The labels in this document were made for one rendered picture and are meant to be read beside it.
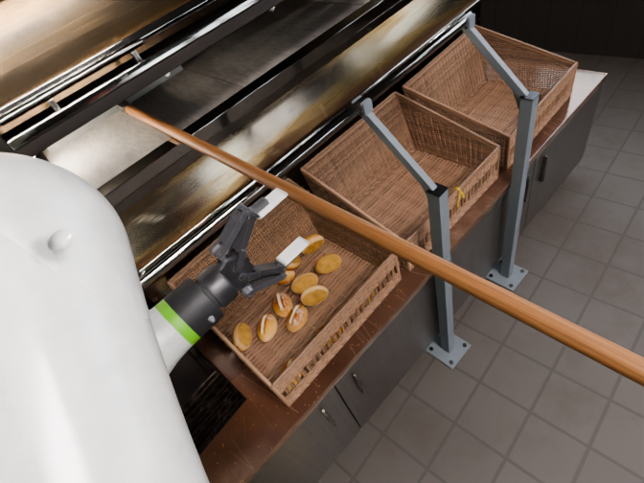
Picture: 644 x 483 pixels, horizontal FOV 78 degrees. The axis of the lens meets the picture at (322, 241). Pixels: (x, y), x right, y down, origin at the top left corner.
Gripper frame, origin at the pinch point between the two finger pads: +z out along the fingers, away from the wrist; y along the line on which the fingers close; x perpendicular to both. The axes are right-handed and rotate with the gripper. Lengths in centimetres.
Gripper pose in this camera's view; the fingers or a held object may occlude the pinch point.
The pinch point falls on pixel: (289, 220)
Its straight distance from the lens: 76.4
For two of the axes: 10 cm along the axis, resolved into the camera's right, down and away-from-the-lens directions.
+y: 2.6, 6.4, 7.2
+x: 6.9, 4.0, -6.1
